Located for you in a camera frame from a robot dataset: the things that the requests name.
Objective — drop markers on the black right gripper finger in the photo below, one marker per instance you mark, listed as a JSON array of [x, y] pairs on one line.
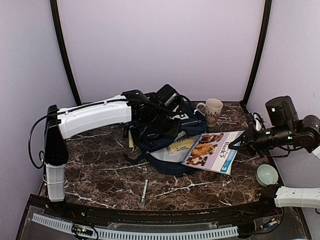
[[246, 150], [245, 139]]

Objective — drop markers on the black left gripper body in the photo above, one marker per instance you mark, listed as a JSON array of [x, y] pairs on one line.
[[160, 124]]

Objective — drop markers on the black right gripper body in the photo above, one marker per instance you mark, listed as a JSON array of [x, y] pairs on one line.
[[277, 136]]

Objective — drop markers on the navy blue student backpack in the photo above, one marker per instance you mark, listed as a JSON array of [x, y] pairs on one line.
[[153, 146]]

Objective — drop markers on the yellow paperback book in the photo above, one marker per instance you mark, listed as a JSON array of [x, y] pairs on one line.
[[180, 145]]

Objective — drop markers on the dog reader book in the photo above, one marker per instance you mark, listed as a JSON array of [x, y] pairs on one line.
[[211, 152]]

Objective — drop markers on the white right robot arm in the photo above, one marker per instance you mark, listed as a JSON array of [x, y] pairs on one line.
[[299, 187]]

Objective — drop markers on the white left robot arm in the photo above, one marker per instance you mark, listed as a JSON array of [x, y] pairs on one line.
[[157, 110]]

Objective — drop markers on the pale green bowl right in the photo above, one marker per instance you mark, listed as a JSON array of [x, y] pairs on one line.
[[266, 175]]

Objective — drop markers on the yellow highlighter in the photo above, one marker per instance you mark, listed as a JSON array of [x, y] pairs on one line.
[[130, 140]]

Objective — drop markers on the cream floral mug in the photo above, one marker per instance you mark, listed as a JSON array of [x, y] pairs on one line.
[[213, 108]]

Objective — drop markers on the clear pen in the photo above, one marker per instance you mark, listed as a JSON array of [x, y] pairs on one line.
[[143, 197]]

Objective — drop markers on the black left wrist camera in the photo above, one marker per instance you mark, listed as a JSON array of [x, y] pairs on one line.
[[170, 97]]

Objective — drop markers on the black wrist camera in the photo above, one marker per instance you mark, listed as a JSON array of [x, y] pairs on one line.
[[282, 112], [170, 97]]

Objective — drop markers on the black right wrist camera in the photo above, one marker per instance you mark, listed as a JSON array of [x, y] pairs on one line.
[[282, 112]]

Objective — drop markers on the black front rail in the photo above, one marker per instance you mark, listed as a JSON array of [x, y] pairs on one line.
[[241, 214]]

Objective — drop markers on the grey slotted cable duct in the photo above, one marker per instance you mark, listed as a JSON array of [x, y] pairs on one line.
[[83, 232]]

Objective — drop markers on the right black frame post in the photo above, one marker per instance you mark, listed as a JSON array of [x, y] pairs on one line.
[[259, 51]]

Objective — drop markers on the black frame post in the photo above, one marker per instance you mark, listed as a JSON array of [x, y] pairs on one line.
[[259, 51], [63, 51]]

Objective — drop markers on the left black frame post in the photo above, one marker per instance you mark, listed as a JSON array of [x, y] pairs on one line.
[[63, 51]]

